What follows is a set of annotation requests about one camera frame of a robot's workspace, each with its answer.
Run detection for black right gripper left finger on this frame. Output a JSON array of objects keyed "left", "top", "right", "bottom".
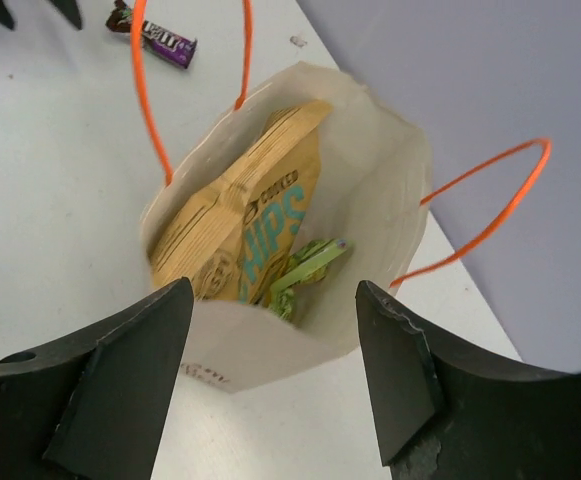
[{"left": 0, "top": 279, "right": 194, "bottom": 479}]

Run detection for green square snack packet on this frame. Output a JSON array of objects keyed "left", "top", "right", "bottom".
[{"left": 270, "top": 238, "right": 352, "bottom": 295}]

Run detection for purple m&m packet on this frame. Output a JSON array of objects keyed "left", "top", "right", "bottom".
[{"left": 105, "top": 0, "right": 197, "bottom": 69}]

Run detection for yellow chips bag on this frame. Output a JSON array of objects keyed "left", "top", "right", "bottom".
[{"left": 149, "top": 100, "right": 333, "bottom": 303}]

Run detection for green triangular snack packet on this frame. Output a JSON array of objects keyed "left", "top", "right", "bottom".
[{"left": 268, "top": 287, "right": 296, "bottom": 322}]

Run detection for small white debris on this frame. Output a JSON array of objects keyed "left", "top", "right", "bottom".
[{"left": 289, "top": 35, "right": 307, "bottom": 48}]

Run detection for brown paper bag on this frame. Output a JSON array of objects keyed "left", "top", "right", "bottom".
[{"left": 140, "top": 62, "right": 436, "bottom": 393}]

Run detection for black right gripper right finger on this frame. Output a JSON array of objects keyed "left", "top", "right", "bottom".
[{"left": 356, "top": 281, "right": 581, "bottom": 479}]

